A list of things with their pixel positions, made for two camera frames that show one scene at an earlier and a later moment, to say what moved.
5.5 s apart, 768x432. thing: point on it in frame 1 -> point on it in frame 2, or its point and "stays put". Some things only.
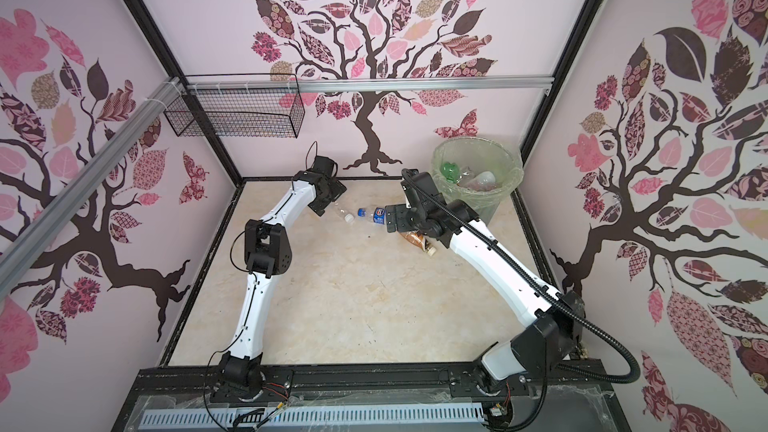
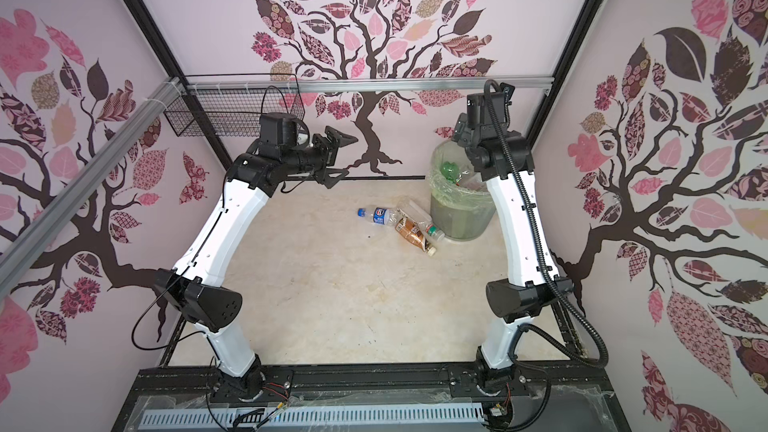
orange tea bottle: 416,238 stays put
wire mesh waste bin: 478,170 stays put
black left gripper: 335,188 -> 329,150
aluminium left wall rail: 32,240 stays put
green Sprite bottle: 451,172 stays put
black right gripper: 400,212 -> 458,129
